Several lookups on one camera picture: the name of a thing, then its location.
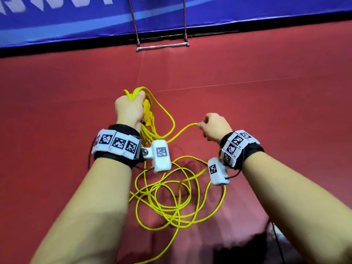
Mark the person's right forearm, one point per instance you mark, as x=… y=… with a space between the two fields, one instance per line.
x=297 y=206

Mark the metal rack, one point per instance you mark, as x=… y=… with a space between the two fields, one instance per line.
x=162 y=45

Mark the person's left forearm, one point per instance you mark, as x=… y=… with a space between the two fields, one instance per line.
x=91 y=211

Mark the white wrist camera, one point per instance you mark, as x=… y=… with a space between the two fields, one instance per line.
x=159 y=155
x=218 y=171

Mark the black marker wristband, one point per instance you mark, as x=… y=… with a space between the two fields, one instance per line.
x=239 y=148
x=116 y=145

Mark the blue banner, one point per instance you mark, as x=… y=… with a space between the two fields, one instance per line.
x=82 y=19

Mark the person's right hand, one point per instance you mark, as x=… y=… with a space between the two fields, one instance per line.
x=214 y=126

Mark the person's left hand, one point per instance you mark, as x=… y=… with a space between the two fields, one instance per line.
x=129 y=110

